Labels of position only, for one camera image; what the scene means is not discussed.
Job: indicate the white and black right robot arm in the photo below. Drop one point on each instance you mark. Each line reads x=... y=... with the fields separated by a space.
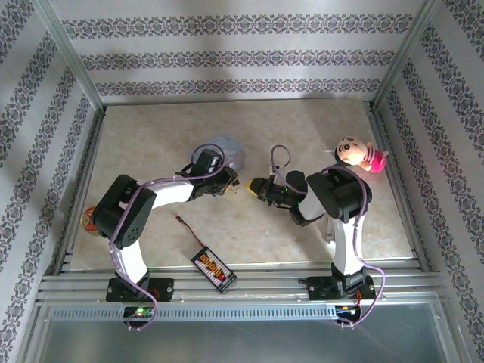
x=340 y=189

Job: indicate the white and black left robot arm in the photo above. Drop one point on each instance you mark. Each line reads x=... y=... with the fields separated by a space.
x=170 y=193

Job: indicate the pastel cupcake print card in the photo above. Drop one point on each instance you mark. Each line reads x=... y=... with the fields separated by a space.
x=231 y=145

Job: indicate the plush doll in pink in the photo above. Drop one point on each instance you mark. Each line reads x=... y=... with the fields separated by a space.
x=353 y=151

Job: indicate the black battery checker module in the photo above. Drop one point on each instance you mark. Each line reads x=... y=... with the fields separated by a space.
x=213 y=269

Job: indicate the small circuit board with LEDs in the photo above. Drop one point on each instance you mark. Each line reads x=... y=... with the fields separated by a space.
x=140 y=312
x=348 y=312

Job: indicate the silver aluminium bracket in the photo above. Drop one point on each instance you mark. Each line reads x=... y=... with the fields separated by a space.
x=329 y=234

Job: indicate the aluminium mounting rail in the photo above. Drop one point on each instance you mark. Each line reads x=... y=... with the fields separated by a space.
x=264 y=280

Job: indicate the aluminium side rail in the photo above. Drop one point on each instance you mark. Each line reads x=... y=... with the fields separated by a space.
x=85 y=159
x=389 y=211

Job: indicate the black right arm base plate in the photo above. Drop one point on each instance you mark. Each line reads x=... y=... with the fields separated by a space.
x=317 y=288

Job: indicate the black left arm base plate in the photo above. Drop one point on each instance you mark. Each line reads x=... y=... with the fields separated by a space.
x=162 y=289

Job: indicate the aluminium frame post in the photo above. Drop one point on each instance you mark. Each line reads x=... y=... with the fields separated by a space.
x=404 y=56
x=72 y=56

